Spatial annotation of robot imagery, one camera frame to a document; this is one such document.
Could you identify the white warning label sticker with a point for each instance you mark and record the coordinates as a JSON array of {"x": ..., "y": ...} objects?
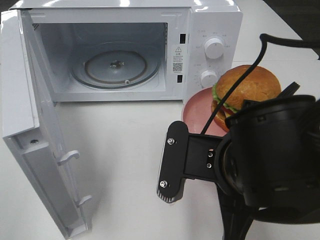
[{"x": 177, "y": 58}]

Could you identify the burger with lettuce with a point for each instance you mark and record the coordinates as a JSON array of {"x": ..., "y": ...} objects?
[{"x": 260, "y": 85}]

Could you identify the white lower microwave knob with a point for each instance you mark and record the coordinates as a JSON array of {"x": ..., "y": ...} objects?
[{"x": 208, "y": 78}]

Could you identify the white microwave door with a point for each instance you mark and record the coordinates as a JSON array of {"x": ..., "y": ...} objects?
[{"x": 30, "y": 125}]

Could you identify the white upper microwave knob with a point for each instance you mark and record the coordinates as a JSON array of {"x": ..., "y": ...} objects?
[{"x": 214, "y": 47}]

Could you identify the white microwave oven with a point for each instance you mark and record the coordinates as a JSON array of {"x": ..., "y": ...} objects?
[{"x": 66, "y": 26}]

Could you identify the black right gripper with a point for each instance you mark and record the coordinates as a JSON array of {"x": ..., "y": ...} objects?
[{"x": 273, "y": 161}]

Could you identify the white microwave knob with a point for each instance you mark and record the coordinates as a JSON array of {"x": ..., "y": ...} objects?
[
  {"x": 214, "y": 47},
  {"x": 208, "y": 78}
]

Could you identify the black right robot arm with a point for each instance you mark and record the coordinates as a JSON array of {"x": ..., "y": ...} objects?
[{"x": 236, "y": 216}]

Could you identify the pink round plate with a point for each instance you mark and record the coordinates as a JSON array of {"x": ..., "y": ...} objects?
[{"x": 197, "y": 110}]

